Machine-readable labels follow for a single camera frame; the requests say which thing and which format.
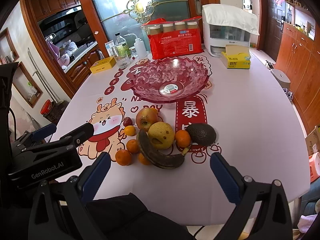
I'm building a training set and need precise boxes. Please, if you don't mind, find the clear drinking glass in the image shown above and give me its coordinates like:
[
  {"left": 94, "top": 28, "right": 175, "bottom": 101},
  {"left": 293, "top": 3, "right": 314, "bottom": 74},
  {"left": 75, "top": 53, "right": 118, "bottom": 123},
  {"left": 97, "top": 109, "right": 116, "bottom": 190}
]
[{"left": 116, "top": 52, "right": 131, "bottom": 70}]

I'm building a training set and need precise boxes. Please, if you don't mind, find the clear glass bottle green label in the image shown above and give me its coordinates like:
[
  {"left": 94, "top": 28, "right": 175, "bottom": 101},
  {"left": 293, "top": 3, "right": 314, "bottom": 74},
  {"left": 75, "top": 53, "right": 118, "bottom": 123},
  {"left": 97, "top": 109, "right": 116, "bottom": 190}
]
[{"left": 115, "top": 33, "right": 131, "bottom": 58}]

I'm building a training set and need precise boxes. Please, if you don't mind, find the dark overripe banana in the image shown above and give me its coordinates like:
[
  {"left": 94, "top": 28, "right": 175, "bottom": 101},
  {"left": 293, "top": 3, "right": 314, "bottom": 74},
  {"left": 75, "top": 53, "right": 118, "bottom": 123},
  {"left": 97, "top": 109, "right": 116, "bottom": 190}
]
[{"left": 137, "top": 130, "right": 189, "bottom": 169}]

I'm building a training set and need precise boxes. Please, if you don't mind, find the small glass jar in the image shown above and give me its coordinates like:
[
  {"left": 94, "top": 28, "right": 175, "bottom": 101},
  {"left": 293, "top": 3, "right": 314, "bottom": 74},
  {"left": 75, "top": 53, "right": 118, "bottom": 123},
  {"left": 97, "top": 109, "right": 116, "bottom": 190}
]
[{"left": 129, "top": 46, "right": 138, "bottom": 60}]

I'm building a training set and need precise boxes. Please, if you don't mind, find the printed white tablecloth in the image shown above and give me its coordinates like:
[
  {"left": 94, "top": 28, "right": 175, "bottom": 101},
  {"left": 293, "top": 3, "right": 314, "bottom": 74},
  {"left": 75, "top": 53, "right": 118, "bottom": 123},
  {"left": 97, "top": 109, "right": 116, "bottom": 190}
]
[{"left": 51, "top": 47, "right": 311, "bottom": 227}]

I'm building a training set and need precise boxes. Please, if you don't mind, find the red yellow apple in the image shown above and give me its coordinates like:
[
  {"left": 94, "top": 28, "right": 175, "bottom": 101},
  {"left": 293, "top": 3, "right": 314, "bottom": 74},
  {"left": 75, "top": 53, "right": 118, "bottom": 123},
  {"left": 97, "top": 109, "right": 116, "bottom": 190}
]
[{"left": 136, "top": 107, "right": 158, "bottom": 132}]

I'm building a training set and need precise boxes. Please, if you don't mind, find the red paper cup package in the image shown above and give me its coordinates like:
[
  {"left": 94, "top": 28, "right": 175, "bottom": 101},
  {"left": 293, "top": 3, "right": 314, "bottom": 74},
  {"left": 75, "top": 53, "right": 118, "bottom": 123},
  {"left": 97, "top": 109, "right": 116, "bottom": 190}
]
[{"left": 141, "top": 16, "right": 203, "bottom": 60}]

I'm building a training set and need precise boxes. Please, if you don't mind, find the yellow flat box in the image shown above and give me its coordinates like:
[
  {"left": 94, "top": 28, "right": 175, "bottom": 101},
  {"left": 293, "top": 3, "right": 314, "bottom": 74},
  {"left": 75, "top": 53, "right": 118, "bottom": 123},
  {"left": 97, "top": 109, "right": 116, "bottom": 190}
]
[{"left": 90, "top": 56, "right": 116, "bottom": 74}]

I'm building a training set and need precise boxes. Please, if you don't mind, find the yellow pear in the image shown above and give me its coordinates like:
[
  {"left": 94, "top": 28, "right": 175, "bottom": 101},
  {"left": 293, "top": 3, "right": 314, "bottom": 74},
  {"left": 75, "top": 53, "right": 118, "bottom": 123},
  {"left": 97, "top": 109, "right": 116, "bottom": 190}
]
[{"left": 148, "top": 122, "right": 175, "bottom": 150}]

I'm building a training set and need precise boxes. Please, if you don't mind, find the small orange behind apple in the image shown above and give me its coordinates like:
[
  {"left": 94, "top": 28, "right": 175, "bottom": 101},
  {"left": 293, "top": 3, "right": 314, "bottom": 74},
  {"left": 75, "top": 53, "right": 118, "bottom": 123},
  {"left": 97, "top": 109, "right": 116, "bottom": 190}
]
[{"left": 150, "top": 107, "right": 158, "bottom": 115}]

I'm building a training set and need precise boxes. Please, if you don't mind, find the small orange tangerine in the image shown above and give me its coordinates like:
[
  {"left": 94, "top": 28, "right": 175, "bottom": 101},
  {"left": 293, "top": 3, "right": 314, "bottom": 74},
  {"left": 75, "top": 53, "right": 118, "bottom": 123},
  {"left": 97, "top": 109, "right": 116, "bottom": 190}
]
[
  {"left": 124, "top": 125, "right": 136, "bottom": 136},
  {"left": 126, "top": 139, "right": 140, "bottom": 154}
]

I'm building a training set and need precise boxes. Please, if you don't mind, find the white cloth on appliance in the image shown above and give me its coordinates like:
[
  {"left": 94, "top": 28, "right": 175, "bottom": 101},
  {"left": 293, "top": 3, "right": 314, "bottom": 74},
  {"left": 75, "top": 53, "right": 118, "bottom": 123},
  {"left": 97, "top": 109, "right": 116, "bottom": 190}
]
[{"left": 202, "top": 4, "right": 260, "bottom": 36}]

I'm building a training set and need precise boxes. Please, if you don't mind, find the yellow tissue box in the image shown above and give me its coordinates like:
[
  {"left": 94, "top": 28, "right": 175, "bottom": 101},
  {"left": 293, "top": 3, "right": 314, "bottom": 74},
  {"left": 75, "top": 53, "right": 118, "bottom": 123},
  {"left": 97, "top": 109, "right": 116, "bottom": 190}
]
[{"left": 220, "top": 44, "right": 251, "bottom": 69}]

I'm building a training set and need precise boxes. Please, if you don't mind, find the white squeeze bottle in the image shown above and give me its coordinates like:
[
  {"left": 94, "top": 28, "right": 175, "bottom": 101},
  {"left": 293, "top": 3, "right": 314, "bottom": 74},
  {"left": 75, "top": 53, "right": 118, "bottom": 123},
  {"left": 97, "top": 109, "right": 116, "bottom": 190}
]
[{"left": 124, "top": 33, "right": 148, "bottom": 59}]

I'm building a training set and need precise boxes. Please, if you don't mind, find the dark green avocado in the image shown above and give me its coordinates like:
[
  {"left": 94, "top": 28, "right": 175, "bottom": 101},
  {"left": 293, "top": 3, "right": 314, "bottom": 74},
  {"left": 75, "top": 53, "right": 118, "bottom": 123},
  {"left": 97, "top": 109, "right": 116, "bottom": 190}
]
[{"left": 185, "top": 123, "right": 217, "bottom": 146}]

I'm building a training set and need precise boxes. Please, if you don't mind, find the dark red lychee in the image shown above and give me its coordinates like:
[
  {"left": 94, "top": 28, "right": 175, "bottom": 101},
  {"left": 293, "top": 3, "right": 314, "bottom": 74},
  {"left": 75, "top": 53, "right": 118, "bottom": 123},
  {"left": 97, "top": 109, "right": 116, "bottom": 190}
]
[{"left": 123, "top": 116, "right": 133, "bottom": 127}]

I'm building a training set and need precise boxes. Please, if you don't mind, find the pink glass fruit bowl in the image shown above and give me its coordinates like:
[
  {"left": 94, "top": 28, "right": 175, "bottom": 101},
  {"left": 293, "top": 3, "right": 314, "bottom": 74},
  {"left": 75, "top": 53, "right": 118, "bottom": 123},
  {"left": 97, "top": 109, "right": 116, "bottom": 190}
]
[{"left": 131, "top": 56, "right": 209, "bottom": 103}]

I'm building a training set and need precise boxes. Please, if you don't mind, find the white stool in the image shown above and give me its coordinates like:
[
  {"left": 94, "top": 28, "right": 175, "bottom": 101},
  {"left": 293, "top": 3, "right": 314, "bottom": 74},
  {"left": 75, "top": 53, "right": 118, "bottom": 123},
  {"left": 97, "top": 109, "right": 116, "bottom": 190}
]
[{"left": 270, "top": 69, "right": 291, "bottom": 89}]

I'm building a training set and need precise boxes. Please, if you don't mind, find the white countertop appliance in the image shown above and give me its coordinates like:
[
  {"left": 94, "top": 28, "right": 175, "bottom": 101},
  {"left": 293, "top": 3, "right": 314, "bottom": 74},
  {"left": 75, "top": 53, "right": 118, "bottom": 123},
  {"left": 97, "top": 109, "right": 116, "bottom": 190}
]
[{"left": 202, "top": 11, "right": 253, "bottom": 57}]

